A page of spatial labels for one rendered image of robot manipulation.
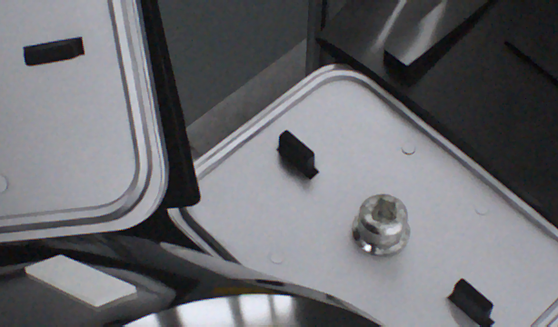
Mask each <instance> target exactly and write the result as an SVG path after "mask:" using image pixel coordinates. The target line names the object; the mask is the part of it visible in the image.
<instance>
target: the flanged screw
mask: <svg viewBox="0 0 558 327"><path fill-rule="evenodd" d="M410 233H411V227H410V224H409V222H408V211H407V209H406V206H405V204H403V203H402V202H401V201H400V200H399V199H398V198H396V197H394V196H391V194H388V193H377V194H376V195H373V196H371V197H369V198H368V199H365V200H364V201H363V203H362V204H361V207H360V211H359V213H358V214H357V215H356V216H355V219H354V220H353V224H352V236H353V238H354V241H355V242H356V244H357V245H358V246H359V247H360V248H361V249H362V250H363V251H365V252H367V253H370V254H373V255H379V256H386V255H391V254H394V253H398V252H400V251H401V250H402V249H403V248H404V247H405V245H406V244H407V243H408V241H409V239H410Z"/></svg>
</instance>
